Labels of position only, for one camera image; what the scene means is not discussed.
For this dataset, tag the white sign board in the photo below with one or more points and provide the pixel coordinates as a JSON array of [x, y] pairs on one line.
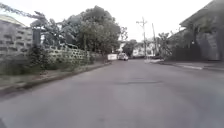
[[112, 57]]

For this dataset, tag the white car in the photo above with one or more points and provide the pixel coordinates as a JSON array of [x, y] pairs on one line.
[[123, 56]]

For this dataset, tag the white building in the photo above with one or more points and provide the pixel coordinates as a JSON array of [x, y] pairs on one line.
[[141, 50]]

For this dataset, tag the grey asphalt road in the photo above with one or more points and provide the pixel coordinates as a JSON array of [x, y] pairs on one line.
[[126, 96]]

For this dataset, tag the large green trees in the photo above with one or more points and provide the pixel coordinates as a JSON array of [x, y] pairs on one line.
[[95, 30]]

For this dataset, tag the utility pole with crossarms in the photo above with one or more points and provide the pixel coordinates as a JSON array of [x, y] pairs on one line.
[[143, 33]]

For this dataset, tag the plain utility pole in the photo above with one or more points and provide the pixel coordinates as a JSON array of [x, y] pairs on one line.
[[154, 38]]

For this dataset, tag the green bushes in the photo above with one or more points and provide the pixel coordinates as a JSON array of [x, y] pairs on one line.
[[163, 45]]

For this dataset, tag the grey concrete kerb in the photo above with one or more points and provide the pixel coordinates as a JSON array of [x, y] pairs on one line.
[[50, 79]]

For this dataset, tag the grassy verge strip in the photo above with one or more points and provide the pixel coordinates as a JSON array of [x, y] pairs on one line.
[[36, 76]]

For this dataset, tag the pale concrete sidewalk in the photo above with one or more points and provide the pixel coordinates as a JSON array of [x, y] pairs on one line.
[[196, 64]]

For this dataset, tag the grey building with roof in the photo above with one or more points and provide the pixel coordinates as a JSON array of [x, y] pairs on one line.
[[206, 33]]

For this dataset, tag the grey block wall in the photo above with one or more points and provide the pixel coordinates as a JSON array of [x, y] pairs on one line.
[[20, 43]]

